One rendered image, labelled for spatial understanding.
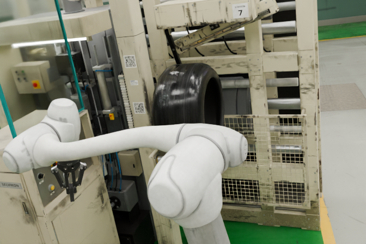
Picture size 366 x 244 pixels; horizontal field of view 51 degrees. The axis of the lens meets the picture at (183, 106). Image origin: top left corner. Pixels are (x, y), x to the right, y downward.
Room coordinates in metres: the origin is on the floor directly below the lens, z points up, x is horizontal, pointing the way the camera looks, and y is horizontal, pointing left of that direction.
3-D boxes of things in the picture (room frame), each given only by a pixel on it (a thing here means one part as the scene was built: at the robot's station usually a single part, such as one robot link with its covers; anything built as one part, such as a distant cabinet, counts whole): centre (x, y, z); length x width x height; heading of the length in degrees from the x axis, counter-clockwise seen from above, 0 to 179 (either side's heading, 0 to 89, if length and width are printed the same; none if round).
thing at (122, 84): (2.29, 0.33, 1.19); 0.05 x 0.04 x 0.48; 157
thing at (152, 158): (2.28, 0.16, 0.90); 0.40 x 0.03 x 0.10; 157
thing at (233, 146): (0.94, -0.07, 1.51); 0.18 x 0.14 x 0.13; 59
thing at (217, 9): (2.43, -0.24, 1.71); 0.61 x 0.25 x 0.15; 67
